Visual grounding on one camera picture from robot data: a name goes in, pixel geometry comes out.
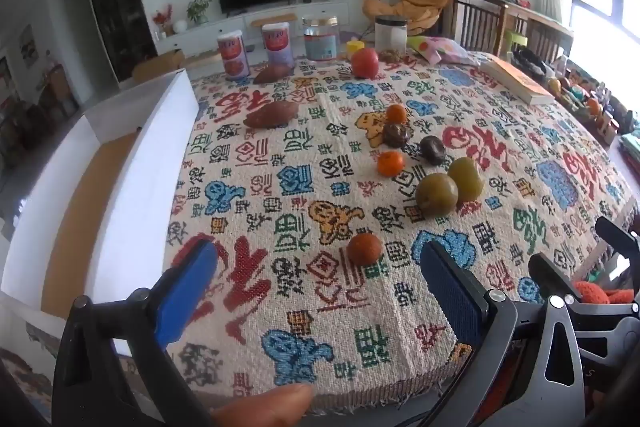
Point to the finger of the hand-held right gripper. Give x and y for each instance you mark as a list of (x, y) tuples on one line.
[(552, 274), (617, 237)]

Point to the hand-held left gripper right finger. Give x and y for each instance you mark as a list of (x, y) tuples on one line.
[(450, 292)]

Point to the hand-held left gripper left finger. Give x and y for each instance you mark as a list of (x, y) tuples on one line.
[(187, 292)]

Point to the reddish brown round fruit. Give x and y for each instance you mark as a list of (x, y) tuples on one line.
[(365, 249)]

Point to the green plum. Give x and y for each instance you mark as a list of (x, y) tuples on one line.
[(436, 193), (467, 177)]

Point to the white box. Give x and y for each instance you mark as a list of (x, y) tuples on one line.
[(150, 187)]

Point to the large tangerine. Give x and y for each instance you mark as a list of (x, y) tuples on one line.
[(390, 163)]

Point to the wrinkled dark passion fruit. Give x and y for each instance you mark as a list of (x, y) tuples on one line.
[(396, 134), (432, 149)]

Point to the small tangerine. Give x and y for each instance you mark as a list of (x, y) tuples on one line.
[(396, 113)]

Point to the sweet potato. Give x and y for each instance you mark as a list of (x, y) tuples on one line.
[(270, 114), (272, 73)]

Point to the red apple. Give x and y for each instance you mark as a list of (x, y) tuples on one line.
[(365, 63)]

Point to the person's left hand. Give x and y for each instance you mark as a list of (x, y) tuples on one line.
[(265, 407)]

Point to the orange knitted cloth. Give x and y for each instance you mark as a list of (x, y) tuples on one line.
[(592, 291)]

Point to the printed woven tablecloth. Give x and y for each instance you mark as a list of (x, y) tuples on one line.
[(300, 207)]

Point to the row of small toys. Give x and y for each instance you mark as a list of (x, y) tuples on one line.
[(575, 97)]

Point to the orange book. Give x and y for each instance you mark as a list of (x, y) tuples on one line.
[(517, 79)]

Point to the wooden slatted chair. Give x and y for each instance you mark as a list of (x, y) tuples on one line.
[(545, 37), (480, 22)]

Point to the window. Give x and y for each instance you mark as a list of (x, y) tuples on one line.
[(605, 7)]

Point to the orange label can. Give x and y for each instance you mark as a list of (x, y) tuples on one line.
[(232, 54)]

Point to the pink snack bag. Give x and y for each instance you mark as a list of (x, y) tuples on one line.
[(440, 49)]

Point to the pile of dried peel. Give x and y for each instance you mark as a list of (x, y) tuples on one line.
[(392, 55)]

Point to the right red-label can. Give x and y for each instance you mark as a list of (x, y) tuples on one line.
[(276, 44)]

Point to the clear jar with black lid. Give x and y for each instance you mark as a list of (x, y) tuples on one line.
[(391, 34)]

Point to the white round ornament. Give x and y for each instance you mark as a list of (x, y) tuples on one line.
[(179, 26)]

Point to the red flower vase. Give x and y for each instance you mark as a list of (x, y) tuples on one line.
[(162, 17)]

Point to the potted green plant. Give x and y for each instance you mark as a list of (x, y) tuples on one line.
[(198, 9)]

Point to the orange round chair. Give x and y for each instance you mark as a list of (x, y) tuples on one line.
[(420, 2)]

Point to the dark display cabinet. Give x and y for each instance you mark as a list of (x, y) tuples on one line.
[(117, 7)]

